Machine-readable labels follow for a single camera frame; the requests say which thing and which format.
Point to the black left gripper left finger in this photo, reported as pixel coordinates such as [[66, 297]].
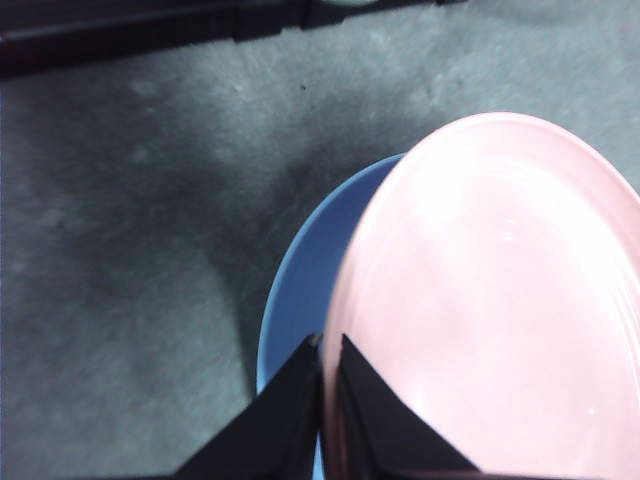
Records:
[[270, 425]]

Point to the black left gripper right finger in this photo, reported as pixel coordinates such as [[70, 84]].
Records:
[[385, 430]]

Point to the blue round plate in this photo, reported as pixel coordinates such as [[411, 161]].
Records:
[[310, 270]]

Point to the pink round plate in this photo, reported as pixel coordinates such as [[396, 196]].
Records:
[[490, 280]]

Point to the black plate rack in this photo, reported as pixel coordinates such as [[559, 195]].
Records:
[[150, 35]]

